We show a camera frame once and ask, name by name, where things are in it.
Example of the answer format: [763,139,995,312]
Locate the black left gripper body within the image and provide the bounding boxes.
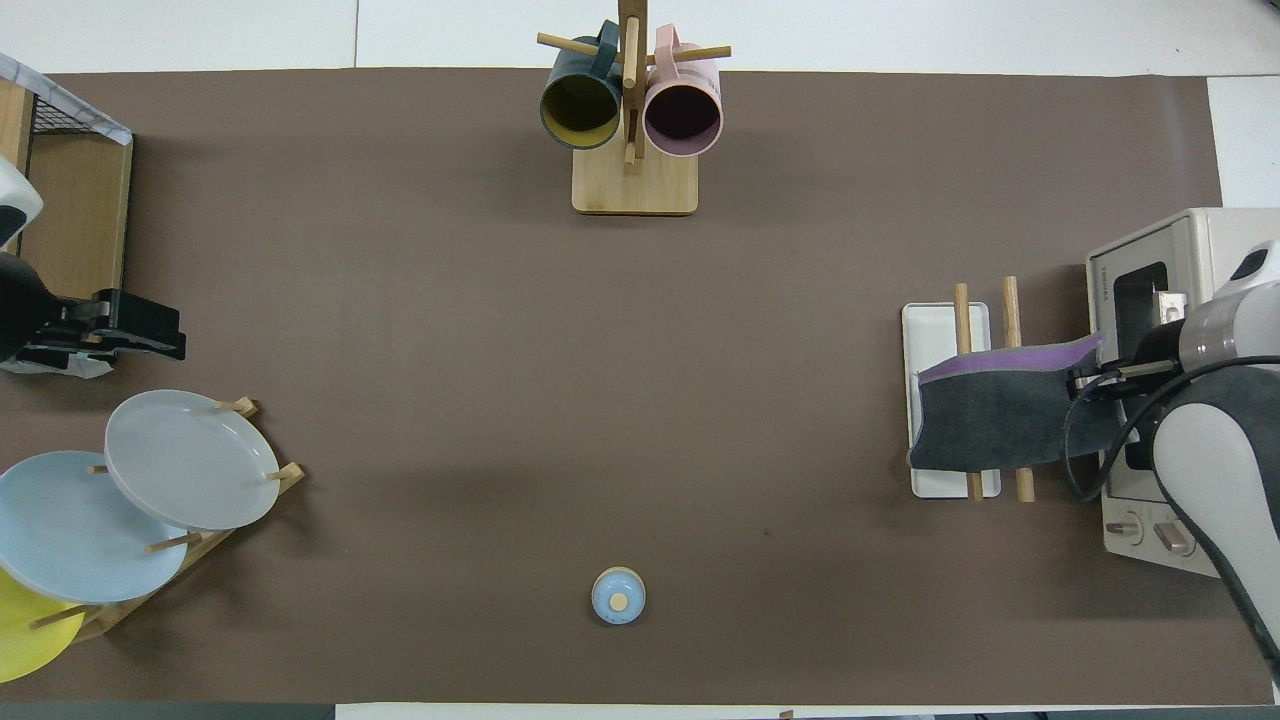
[0,252,106,363]

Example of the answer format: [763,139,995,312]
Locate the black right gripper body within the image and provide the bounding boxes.
[1100,322,1191,396]

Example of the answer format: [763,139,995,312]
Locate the purple and grey towel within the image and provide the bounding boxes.
[908,333,1126,473]

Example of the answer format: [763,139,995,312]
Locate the white towel rack wooden bars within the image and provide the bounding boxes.
[901,277,1036,503]

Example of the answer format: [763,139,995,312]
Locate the wooden plate rack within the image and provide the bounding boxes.
[30,397,306,643]

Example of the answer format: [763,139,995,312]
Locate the wooden shelf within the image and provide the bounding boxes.
[0,78,134,301]

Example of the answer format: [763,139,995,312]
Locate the grey plate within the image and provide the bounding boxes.
[104,390,282,531]

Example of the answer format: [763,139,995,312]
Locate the white toaster oven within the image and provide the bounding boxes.
[1086,207,1280,581]

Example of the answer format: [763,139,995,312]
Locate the light blue plate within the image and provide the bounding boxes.
[0,451,191,604]

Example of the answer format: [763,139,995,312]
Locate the white patterned cloth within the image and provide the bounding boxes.
[0,52,133,147]

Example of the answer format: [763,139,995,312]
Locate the yellow plate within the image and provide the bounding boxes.
[0,565,86,684]

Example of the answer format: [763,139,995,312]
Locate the brown table mat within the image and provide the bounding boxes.
[0,68,1276,706]

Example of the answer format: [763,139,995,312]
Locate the pink mug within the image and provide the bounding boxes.
[643,25,724,159]

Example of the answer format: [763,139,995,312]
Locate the wooden mug tree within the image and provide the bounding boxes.
[537,0,733,217]

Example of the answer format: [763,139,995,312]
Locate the dark teal mug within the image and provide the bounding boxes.
[540,20,626,151]

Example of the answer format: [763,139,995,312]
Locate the small blue bell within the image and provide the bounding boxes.
[591,566,647,626]

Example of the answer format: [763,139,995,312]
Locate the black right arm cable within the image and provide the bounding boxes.
[1060,355,1280,501]

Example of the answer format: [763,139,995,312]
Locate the black wire basket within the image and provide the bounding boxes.
[28,92,113,137]

